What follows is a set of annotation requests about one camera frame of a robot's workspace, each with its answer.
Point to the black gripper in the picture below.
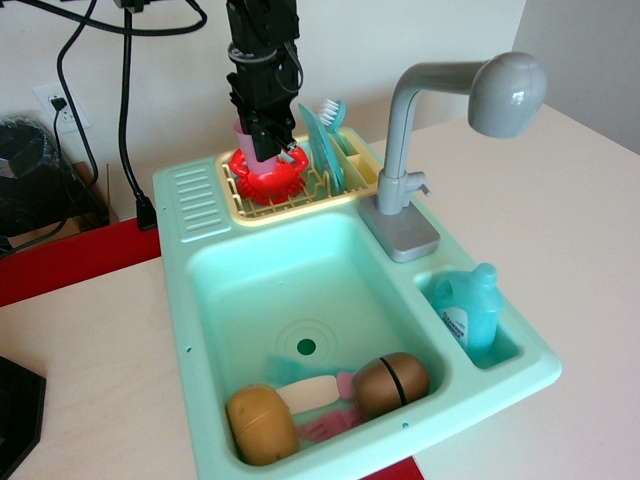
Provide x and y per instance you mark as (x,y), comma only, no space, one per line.
(262,88)

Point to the pink plastic cup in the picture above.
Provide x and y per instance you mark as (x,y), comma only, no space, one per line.
(246,146)

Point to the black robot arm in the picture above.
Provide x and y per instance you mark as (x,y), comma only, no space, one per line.
(257,26)

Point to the yellow drying rack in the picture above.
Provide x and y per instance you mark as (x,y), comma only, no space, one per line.
(360,172)

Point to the mint green toy sink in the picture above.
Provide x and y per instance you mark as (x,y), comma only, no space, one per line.
(314,287)

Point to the red toy crab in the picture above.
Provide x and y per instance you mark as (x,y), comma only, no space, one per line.
(275,187)

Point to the teal toy plate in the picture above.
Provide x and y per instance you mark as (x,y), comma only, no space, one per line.
(324,157)

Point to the teal dish brush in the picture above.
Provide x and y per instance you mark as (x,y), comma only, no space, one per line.
(332,114)

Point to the teal toy fork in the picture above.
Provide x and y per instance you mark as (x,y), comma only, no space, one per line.
(283,370)

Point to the black bag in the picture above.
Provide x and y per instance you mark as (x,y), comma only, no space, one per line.
(39,186)

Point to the cream toy knife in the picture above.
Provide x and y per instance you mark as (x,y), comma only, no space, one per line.
(310,394)

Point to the blue toy detergent bottle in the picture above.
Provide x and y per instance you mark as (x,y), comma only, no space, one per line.
(469,304)

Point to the dark brown toy potato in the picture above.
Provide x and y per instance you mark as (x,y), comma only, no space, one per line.
(388,383)

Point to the pink toy fork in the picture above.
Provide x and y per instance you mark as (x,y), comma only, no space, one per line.
(334,422)

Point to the light brown toy potato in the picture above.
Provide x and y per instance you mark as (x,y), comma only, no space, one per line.
(262,425)

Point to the white wall outlet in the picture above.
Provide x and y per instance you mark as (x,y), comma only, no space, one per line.
(69,115)

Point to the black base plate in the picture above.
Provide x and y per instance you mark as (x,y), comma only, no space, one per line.
(22,410)

